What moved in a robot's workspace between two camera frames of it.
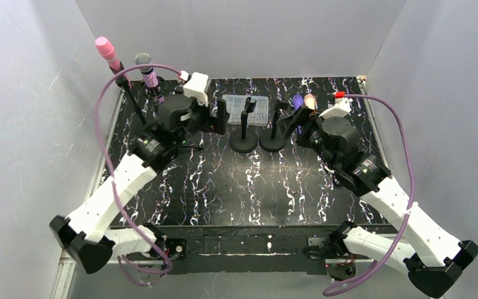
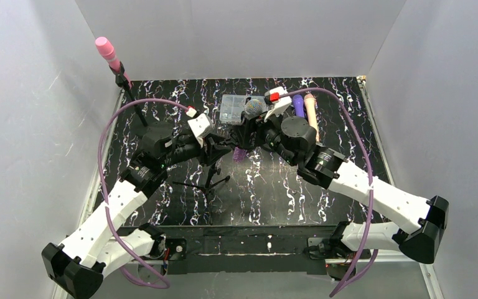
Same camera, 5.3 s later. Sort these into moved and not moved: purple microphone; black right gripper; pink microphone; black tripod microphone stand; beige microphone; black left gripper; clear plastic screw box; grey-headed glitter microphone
Moved: black left gripper; grey-headed glitter microphone; black right gripper; black tripod microphone stand
Not moved: purple microphone; pink microphone; beige microphone; clear plastic screw box
